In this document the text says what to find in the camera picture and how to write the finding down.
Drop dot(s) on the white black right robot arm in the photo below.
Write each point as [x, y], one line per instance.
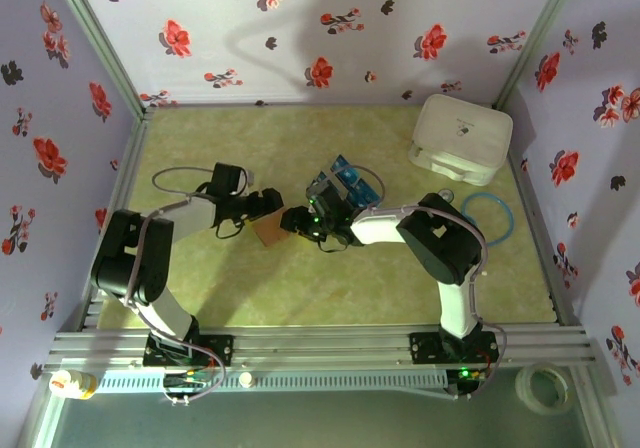
[380, 225]

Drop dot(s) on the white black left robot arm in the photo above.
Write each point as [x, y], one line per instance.
[195, 218]

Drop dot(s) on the white fabric zipper pouch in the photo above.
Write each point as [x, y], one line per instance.
[460, 133]

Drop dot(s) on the small white round knob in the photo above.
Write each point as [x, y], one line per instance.
[245, 379]

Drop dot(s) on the blue tube stethoscope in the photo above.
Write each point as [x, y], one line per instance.
[507, 218]

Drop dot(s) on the small circuit board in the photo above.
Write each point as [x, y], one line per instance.
[465, 374]
[187, 382]

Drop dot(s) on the white bottle yellow cap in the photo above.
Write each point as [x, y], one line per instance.
[72, 384]

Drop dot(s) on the clear tape roll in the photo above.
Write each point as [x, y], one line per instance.
[522, 388]

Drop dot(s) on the thin aluminium rail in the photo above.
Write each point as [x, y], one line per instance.
[300, 104]

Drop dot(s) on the aluminium side rail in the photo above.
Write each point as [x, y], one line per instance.
[555, 278]
[127, 168]

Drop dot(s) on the long aluminium frame rail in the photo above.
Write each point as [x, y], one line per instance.
[320, 348]

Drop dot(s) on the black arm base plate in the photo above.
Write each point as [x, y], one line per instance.
[220, 350]
[425, 348]

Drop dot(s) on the aluminium frame post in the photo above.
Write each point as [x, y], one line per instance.
[100, 38]
[534, 38]

